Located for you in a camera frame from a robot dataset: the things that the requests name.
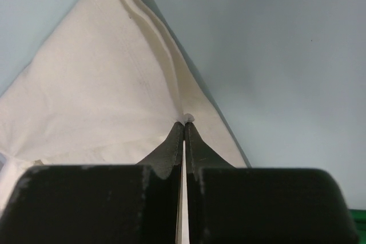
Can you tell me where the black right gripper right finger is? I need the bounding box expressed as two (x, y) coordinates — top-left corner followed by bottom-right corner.
(185, 123), (360, 243)

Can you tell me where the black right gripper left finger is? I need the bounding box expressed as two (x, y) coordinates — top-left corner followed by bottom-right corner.
(1, 123), (184, 243)

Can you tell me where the cream white t shirt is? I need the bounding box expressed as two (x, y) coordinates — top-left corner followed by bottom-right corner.
(1, 0), (246, 217)

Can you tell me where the green folded t shirt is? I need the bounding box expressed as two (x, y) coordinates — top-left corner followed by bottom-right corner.
(350, 209), (366, 230)

